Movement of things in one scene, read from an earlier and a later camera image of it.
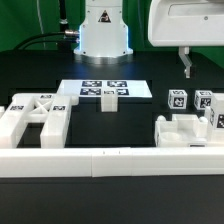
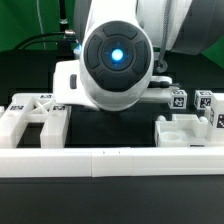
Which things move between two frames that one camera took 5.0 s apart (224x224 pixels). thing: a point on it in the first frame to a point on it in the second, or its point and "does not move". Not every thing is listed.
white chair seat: (183, 130) does not move
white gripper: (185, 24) to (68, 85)
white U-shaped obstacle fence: (108, 162) does not move
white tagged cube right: (203, 98) does not move
